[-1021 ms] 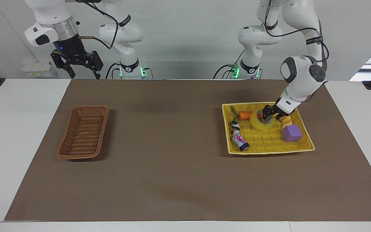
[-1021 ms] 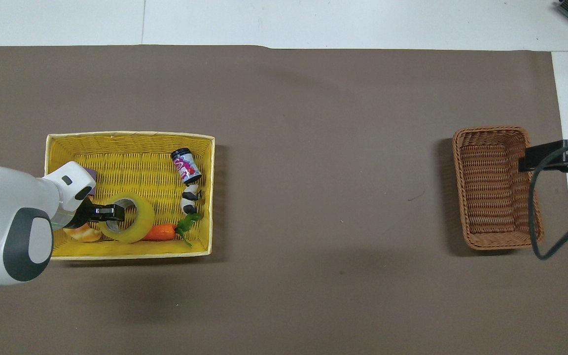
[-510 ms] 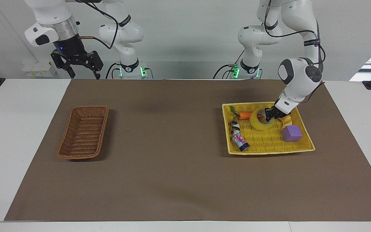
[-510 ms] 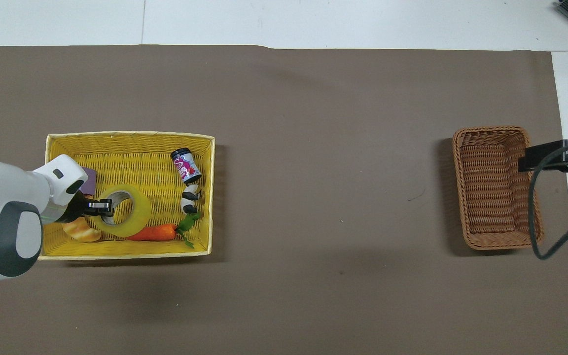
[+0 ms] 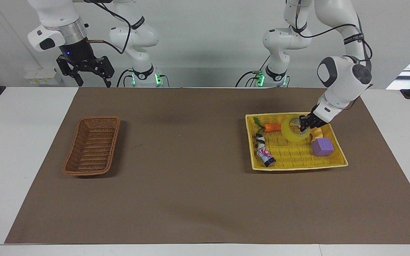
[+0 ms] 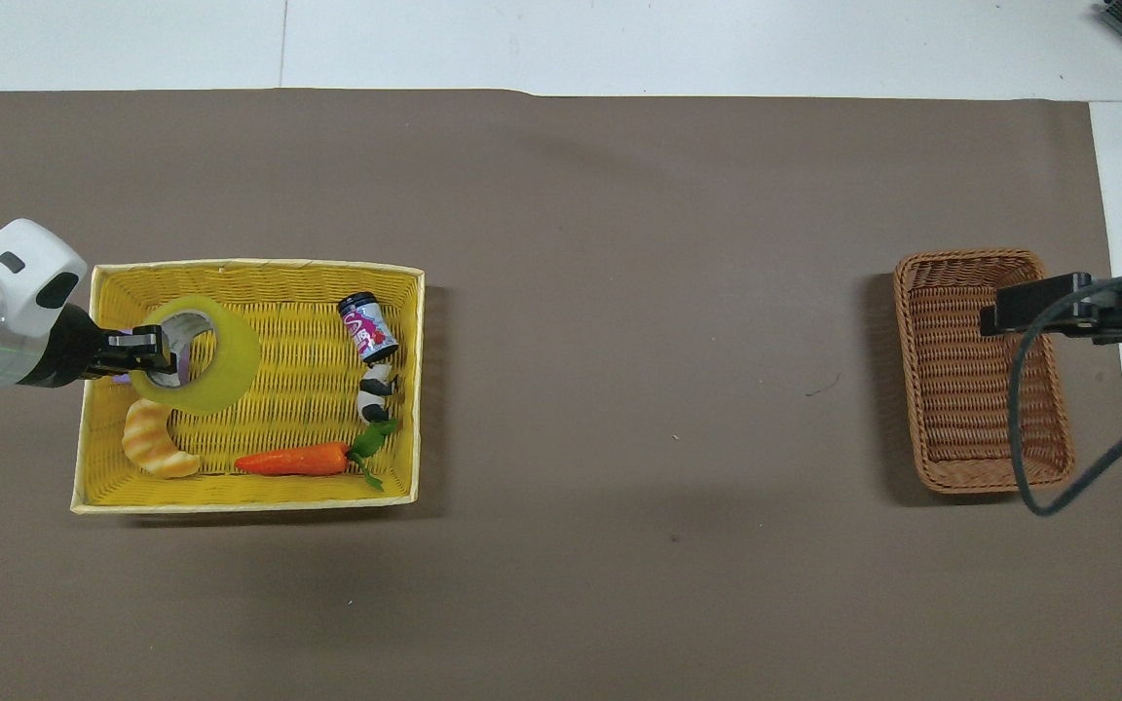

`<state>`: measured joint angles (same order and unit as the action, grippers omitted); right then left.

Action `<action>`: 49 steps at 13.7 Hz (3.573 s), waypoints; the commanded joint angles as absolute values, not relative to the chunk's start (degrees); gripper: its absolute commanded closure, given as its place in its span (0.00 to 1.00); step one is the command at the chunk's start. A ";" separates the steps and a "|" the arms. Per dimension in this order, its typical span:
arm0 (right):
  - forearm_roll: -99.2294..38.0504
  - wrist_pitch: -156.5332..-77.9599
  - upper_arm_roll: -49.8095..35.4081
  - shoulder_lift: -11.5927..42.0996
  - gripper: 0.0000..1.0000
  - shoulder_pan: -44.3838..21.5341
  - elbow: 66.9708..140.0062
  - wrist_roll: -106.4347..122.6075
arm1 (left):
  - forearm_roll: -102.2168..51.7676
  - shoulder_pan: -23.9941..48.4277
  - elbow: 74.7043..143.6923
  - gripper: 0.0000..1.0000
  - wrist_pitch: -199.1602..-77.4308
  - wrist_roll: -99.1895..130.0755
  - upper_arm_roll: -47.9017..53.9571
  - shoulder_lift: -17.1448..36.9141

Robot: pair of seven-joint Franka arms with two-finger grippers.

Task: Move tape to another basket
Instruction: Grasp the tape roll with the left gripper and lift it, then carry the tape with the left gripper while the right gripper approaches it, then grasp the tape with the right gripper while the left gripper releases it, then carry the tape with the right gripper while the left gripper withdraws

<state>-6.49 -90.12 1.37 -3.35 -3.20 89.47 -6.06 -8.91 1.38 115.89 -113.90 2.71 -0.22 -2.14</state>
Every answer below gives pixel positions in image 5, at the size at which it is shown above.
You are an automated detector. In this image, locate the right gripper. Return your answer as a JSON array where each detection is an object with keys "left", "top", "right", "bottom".
[{"left": 56, "top": 38, "right": 115, "bottom": 88}]

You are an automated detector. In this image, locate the orange toy carrot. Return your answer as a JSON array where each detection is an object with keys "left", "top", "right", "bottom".
[{"left": 253, "top": 117, "right": 282, "bottom": 133}]

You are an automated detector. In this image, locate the black cable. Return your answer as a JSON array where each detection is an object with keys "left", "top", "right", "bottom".
[
  {"left": 293, "top": 0, "right": 373, "bottom": 63},
  {"left": 83, "top": 0, "right": 133, "bottom": 55},
  {"left": 235, "top": 55, "right": 272, "bottom": 88},
  {"left": 116, "top": 69, "right": 135, "bottom": 88}
]

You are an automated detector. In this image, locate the brown wicker basket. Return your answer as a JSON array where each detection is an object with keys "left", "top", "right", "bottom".
[{"left": 62, "top": 116, "right": 121, "bottom": 177}]

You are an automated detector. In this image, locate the yellow clear tape roll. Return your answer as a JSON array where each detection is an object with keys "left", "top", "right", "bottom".
[{"left": 280, "top": 116, "right": 312, "bottom": 144}]

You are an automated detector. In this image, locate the zebra striped toy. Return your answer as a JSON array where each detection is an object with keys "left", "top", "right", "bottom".
[{"left": 254, "top": 133, "right": 267, "bottom": 151}]

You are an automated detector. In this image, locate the yellow woven basket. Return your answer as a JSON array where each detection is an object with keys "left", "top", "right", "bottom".
[{"left": 245, "top": 112, "right": 349, "bottom": 172}]

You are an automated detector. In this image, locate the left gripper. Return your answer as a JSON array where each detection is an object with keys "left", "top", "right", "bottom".
[{"left": 299, "top": 113, "right": 329, "bottom": 132}]

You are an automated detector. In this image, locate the purple foam cube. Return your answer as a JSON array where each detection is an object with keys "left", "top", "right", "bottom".
[{"left": 311, "top": 138, "right": 335, "bottom": 157}]

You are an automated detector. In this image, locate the printed drink can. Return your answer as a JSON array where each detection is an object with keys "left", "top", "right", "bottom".
[{"left": 256, "top": 147, "right": 277, "bottom": 168}]

